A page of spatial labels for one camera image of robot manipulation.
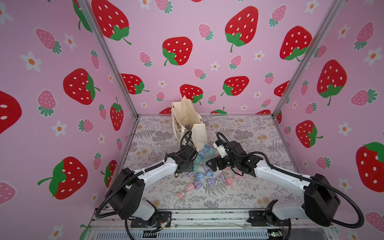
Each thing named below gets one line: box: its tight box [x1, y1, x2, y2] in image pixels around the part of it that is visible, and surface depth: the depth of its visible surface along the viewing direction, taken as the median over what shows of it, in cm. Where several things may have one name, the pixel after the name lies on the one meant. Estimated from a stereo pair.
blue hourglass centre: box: [197, 173, 204, 181], surface depth 89 cm
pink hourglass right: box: [225, 178, 234, 186], surface depth 87 cm
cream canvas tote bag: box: [171, 95, 208, 152], surface depth 95 cm
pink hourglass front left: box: [177, 183, 196, 200], surface depth 83 cm
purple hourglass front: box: [193, 180, 203, 190], surface depth 84 cm
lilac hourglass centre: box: [207, 177, 217, 186], surface depth 86 cm
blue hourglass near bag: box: [203, 144, 211, 153], surface depth 100 cm
